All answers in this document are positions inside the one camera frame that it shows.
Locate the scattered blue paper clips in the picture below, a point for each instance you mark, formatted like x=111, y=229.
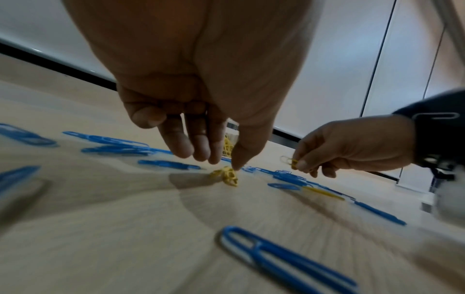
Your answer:
x=276, y=255

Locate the black baseboard strip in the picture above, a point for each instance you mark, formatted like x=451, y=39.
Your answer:
x=54, y=61

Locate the person's right forearm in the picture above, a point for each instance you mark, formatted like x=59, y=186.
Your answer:
x=439, y=129

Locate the small yellow paper clip cluster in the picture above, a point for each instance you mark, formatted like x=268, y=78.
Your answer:
x=226, y=175

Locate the person's right hand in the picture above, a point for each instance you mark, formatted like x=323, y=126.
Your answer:
x=359, y=143

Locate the person's left hand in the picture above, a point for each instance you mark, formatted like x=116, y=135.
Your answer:
x=189, y=57

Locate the white wrist camera device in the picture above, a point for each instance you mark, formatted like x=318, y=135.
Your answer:
x=448, y=195

